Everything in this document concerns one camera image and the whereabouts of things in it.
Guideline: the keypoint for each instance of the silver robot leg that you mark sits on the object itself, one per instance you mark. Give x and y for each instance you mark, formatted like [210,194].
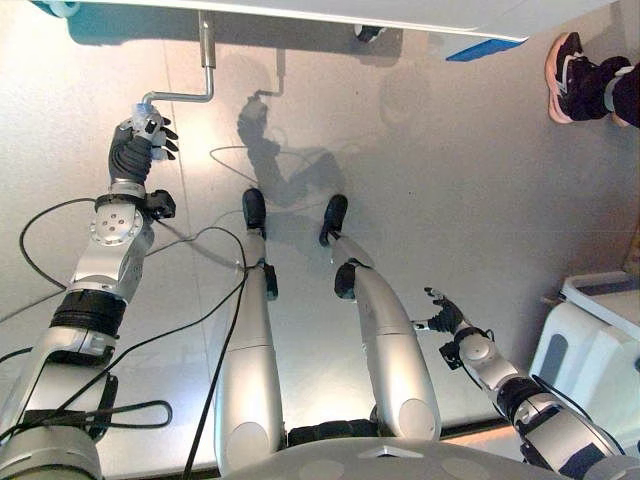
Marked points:
[395,340]
[250,360]

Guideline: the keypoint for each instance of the white hospital bed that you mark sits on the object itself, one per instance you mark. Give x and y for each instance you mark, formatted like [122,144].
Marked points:
[310,12]

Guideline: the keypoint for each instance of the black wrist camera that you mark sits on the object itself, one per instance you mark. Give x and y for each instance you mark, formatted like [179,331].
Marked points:
[161,204]
[450,356]

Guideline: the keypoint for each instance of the silver robot torso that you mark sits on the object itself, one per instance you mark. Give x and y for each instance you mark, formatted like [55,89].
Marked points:
[380,462]

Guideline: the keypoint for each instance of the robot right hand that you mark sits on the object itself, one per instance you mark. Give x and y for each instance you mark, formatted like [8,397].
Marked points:
[448,317]

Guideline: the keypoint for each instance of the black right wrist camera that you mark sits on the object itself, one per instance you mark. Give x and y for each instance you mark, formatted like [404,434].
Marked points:
[450,356]

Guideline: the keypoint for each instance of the silver robot left leg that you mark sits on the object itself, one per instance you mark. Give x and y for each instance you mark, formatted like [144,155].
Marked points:
[250,360]

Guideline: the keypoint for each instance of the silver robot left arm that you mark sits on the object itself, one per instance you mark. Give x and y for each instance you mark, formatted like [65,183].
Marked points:
[100,270]

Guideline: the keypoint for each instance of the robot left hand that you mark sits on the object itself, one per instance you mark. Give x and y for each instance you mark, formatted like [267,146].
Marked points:
[131,157]

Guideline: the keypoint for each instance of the black bed caster wheel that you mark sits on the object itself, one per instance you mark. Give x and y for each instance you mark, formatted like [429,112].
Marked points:
[368,33]

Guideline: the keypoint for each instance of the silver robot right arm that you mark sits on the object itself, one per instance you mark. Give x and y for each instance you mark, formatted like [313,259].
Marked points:
[530,400]

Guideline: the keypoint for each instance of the silver robot right leg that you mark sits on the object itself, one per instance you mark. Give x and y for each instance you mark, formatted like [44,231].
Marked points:
[395,340]

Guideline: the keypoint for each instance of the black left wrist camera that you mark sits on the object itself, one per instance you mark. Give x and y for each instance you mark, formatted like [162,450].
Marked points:
[161,204]

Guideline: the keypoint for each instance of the person's foot in shoe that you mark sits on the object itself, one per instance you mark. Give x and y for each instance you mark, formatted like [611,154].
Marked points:
[580,80]

